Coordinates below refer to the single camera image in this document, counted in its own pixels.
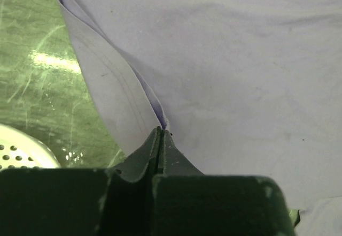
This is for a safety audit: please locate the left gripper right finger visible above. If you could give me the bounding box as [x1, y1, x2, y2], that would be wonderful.
[152, 131, 294, 235]

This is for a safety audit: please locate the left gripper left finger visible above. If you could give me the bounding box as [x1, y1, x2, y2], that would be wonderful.
[1, 128, 160, 235]

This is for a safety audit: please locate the lavender t shirt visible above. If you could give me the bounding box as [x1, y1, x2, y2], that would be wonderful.
[58, 0, 341, 235]

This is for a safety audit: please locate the white perforated laundry basket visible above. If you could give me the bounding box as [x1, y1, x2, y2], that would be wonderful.
[1, 124, 61, 170]

